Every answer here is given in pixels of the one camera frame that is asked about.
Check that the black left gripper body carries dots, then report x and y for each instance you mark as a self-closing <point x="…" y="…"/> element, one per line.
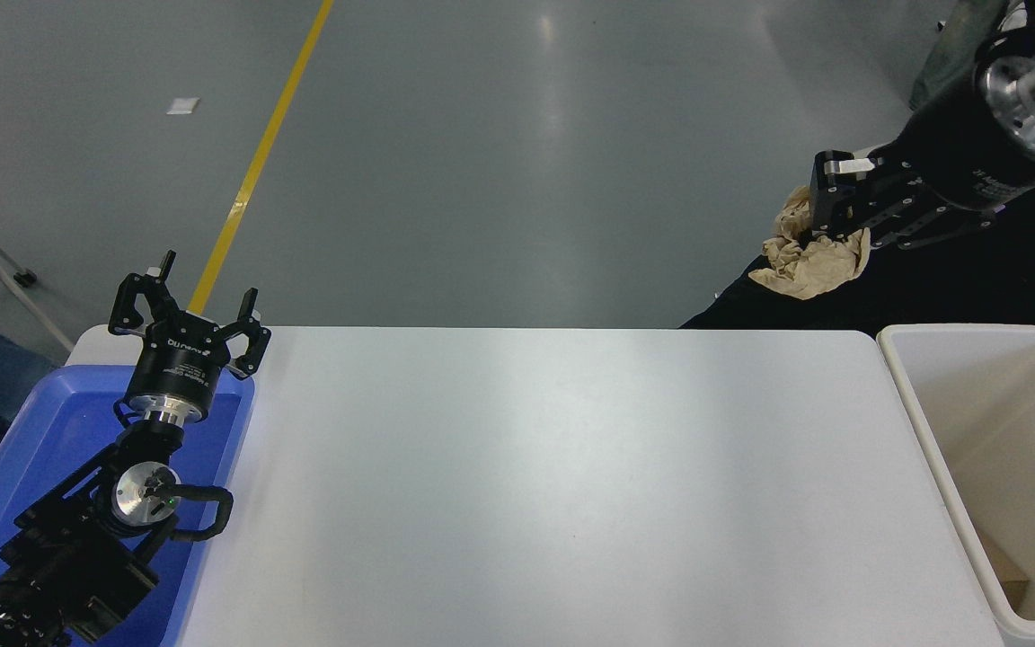
<point x="178" y="364"/>

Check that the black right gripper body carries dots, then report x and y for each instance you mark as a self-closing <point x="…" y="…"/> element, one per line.
<point x="949" y="144"/>

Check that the tan paper ball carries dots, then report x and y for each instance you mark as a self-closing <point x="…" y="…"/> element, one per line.
<point x="809" y="265"/>

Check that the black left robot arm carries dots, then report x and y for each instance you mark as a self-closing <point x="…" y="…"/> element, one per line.
<point x="77" y="557"/>

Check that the grey-green cloth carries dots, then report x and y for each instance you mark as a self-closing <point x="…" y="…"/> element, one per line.
<point x="944" y="54"/>

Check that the blue plastic tray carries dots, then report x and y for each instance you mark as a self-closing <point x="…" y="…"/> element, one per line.
<point x="50" y="431"/>

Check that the white paper scrap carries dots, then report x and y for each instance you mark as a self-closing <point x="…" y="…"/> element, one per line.
<point x="183" y="105"/>

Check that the large pale plastic bin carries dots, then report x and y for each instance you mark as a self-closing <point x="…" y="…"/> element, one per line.
<point x="931" y="422"/>

